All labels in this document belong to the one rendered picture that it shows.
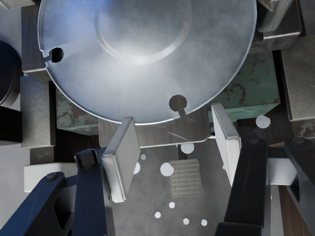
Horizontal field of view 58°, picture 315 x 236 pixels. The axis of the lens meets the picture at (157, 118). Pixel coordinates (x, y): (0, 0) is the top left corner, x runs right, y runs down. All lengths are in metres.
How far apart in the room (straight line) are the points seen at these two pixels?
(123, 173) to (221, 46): 0.25
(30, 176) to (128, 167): 0.42
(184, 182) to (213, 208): 0.22
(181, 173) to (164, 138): 0.62
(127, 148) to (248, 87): 0.35
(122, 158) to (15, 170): 1.21
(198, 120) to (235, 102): 0.16
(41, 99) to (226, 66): 0.35
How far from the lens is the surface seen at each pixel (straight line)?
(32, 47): 0.54
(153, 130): 0.35
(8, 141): 0.55
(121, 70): 0.38
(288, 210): 1.08
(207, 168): 1.13
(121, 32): 0.39
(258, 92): 0.50
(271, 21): 0.44
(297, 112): 0.52
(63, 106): 0.55
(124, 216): 1.18
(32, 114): 0.58
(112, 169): 0.16
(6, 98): 1.39
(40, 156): 0.59
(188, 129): 0.35
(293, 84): 0.52
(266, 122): 0.49
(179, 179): 0.97
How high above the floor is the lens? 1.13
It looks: 78 degrees down
